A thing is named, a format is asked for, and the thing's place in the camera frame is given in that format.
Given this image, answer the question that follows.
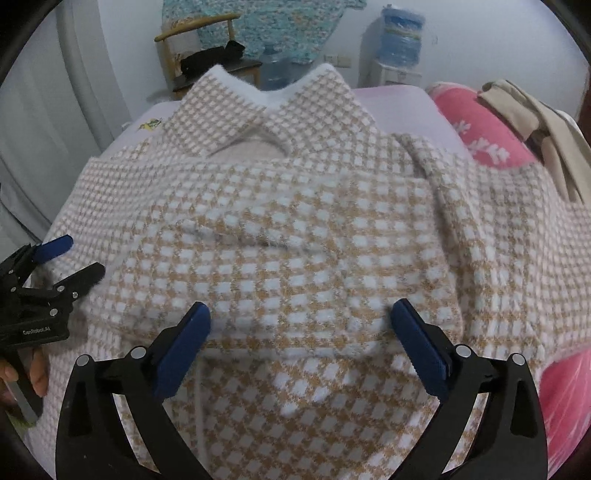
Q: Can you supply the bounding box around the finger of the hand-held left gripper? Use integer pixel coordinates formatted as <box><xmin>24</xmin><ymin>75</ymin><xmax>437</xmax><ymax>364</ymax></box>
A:
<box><xmin>0</xmin><ymin>234</ymin><xmax>75</xmax><ymax>289</ymax></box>
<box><xmin>9</xmin><ymin>262</ymin><xmax>106</xmax><ymax>319</ymax></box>

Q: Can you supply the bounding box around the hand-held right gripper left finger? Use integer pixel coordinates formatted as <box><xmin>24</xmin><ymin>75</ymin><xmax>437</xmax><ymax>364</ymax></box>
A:
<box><xmin>55</xmin><ymin>301</ymin><xmax>212</xmax><ymax>480</ymax></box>

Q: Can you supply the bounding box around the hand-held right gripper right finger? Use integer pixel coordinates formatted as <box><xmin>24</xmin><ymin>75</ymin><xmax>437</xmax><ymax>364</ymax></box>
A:
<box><xmin>392</xmin><ymin>298</ymin><xmax>550</xmax><ymax>480</ymax></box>

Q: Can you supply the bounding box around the tan white checked sweater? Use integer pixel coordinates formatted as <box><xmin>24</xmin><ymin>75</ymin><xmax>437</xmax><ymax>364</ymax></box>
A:
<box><xmin>44</xmin><ymin>64</ymin><xmax>591</xmax><ymax>480</ymax></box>

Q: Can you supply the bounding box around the beige clothes pile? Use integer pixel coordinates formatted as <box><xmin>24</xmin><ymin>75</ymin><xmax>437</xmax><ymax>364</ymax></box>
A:
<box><xmin>478</xmin><ymin>79</ymin><xmax>591</xmax><ymax>204</ymax></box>

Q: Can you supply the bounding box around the person's left hand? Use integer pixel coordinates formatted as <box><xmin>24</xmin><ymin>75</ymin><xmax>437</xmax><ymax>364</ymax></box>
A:
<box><xmin>0</xmin><ymin>346</ymin><xmax>51</xmax><ymax>407</ymax></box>

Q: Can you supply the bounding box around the white curtain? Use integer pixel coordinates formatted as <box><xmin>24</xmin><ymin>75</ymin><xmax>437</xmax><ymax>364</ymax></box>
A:
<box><xmin>0</xmin><ymin>0</ymin><xmax>139</xmax><ymax>259</ymax></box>

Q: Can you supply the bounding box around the pink floral blanket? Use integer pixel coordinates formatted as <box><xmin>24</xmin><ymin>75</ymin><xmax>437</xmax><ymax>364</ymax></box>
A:
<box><xmin>427</xmin><ymin>82</ymin><xmax>591</xmax><ymax>480</ymax></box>

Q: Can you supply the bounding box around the black bag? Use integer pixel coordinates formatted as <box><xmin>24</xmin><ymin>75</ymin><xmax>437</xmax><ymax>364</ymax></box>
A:
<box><xmin>179</xmin><ymin>41</ymin><xmax>245</xmax><ymax>77</ymax></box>

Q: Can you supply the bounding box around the wooden chair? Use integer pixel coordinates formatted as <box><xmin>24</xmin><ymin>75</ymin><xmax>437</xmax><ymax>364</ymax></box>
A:
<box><xmin>154</xmin><ymin>13</ymin><xmax>264</xmax><ymax>100</ymax></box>

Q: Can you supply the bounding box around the white water dispenser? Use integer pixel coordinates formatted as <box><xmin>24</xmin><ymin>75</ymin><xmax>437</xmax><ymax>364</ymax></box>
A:
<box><xmin>358</xmin><ymin>60</ymin><xmax>423</xmax><ymax>88</ymax></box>

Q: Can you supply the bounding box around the blue spare water bottle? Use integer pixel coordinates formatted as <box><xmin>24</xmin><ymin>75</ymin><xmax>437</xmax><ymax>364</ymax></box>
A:
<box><xmin>261</xmin><ymin>44</ymin><xmax>296</xmax><ymax>90</ymax></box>

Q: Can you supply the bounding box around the blue dispenser water bottle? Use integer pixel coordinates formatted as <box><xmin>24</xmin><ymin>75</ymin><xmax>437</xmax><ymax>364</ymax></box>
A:
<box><xmin>379</xmin><ymin>4</ymin><xmax>426</xmax><ymax>70</ymax></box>

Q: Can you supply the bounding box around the teal floral hanging cloth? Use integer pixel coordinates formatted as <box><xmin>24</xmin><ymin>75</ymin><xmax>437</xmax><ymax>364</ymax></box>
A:
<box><xmin>159</xmin><ymin>0</ymin><xmax>365</xmax><ymax>63</ymax></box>

